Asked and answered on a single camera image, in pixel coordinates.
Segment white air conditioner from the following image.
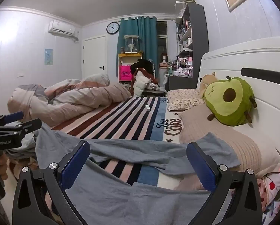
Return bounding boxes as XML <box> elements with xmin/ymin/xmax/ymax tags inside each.
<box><xmin>48</xmin><ymin>20</ymin><xmax>79</xmax><ymax>41</ymax></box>

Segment pink bag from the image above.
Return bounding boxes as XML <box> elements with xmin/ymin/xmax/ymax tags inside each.
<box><xmin>119</xmin><ymin>65</ymin><xmax>132</xmax><ymax>78</ymax></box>

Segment small blue wall poster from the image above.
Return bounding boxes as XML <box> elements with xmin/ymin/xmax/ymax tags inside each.
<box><xmin>44</xmin><ymin>48</ymin><xmax>54</xmax><ymax>66</ymax></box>

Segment dark grey bookshelf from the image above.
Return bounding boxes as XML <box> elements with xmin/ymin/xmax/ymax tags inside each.
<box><xmin>175</xmin><ymin>0</ymin><xmax>210</xmax><ymax>92</ymax></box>

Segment yellow shelf unit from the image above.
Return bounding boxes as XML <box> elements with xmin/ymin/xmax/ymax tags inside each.
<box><xmin>118</xmin><ymin>52</ymin><xmax>144</xmax><ymax>84</ymax></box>

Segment window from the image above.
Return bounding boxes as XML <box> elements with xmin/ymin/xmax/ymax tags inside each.
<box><xmin>156</xmin><ymin>21</ymin><xmax>168</xmax><ymax>59</ymax></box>

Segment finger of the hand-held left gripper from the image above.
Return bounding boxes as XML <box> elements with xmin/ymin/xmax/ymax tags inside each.
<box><xmin>0</xmin><ymin>118</ymin><xmax>42</xmax><ymax>137</ymax></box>
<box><xmin>0</xmin><ymin>111</ymin><xmax>25</xmax><ymax>129</ymax></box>

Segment brown plush toy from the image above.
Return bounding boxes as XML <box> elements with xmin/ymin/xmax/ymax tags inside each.
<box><xmin>199</xmin><ymin>72</ymin><xmax>217</xmax><ymax>98</ymax></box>

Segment round wall clock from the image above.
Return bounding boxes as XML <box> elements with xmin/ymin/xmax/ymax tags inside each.
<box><xmin>106</xmin><ymin>22</ymin><xmax>120</xmax><ymax>35</ymax></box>

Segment floral pillow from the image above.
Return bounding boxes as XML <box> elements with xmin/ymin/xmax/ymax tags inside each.
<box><xmin>166</xmin><ymin>89</ymin><xmax>205</xmax><ymax>112</ymax></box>

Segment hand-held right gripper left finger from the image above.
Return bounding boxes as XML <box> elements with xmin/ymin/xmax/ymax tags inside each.
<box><xmin>12</xmin><ymin>140</ymin><xmax>91</xmax><ymax>225</ymax></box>

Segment white door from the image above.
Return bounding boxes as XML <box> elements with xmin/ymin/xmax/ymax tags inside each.
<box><xmin>82</xmin><ymin>36</ymin><xmax>107</xmax><ymax>80</ymax></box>

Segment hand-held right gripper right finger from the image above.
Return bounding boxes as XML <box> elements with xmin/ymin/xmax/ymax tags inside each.
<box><xmin>186</xmin><ymin>142</ymin><xmax>263</xmax><ymax>225</ymax></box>

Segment striped bed blanket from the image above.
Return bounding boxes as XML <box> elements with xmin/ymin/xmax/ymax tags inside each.
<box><xmin>50</xmin><ymin>96</ymin><xmax>186</xmax><ymax>189</ymax></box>

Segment chair heaped with clothes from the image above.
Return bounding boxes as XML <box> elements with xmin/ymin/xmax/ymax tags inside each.
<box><xmin>130</xmin><ymin>59</ymin><xmax>166</xmax><ymax>97</ymax></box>

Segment grey-blue pants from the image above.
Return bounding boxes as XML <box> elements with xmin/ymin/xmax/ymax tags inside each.
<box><xmin>34</xmin><ymin>124</ymin><xmax>242</xmax><ymax>225</ymax></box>

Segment green avocado plush toy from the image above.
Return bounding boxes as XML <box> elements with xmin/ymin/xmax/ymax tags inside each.
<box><xmin>204</xmin><ymin>76</ymin><xmax>258</xmax><ymax>127</ymax></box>

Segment pink toys on desk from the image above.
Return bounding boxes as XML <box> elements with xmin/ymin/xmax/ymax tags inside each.
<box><xmin>170</xmin><ymin>56</ymin><xmax>194</xmax><ymax>78</ymax></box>

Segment mannequin head with wig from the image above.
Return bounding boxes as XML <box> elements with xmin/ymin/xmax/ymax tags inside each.
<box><xmin>159</xmin><ymin>53</ymin><xmax>169</xmax><ymax>69</ymax></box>

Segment beige pillow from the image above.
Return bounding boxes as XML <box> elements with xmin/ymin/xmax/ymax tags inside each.
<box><xmin>179</xmin><ymin>104</ymin><xmax>280</xmax><ymax>177</ymax></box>

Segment white bed headboard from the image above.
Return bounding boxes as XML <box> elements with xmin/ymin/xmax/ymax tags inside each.
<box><xmin>196</xmin><ymin>37</ymin><xmax>280</xmax><ymax>169</ymax></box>

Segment beige pink duvet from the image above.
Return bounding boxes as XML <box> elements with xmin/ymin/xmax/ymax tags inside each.
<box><xmin>7</xmin><ymin>73</ymin><xmax>131</xmax><ymax>127</ymax></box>

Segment pile of grey clothes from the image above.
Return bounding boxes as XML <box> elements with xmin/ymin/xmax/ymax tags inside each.
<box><xmin>4</xmin><ymin>122</ymin><xmax>38</xmax><ymax>156</ymax></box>

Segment red dotted bed sheet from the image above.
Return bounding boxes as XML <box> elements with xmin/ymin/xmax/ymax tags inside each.
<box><xmin>256</xmin><ymin>164</ymin><xmax>280</xmax><ymax>216</ymax></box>

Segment glass display case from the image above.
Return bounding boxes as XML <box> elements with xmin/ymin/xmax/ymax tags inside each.
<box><xmin>123</xmin><ymin>35</ymin><xmax>140</xmax><ymax>53</ymax></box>

